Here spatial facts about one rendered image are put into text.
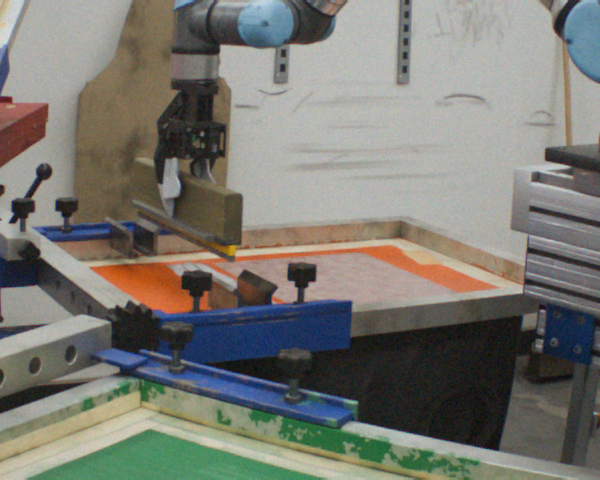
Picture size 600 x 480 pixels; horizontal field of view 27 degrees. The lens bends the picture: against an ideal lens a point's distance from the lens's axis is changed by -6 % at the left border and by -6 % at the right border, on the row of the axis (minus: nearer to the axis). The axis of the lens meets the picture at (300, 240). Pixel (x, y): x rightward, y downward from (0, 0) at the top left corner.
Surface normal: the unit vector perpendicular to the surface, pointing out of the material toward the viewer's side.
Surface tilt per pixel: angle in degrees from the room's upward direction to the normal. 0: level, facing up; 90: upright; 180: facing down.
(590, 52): 95
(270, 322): 90
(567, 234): 90
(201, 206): 90
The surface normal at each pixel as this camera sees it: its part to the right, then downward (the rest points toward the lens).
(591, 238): -0.73, 0.11
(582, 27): -0.48, 0.24
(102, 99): 0.40, 0.18
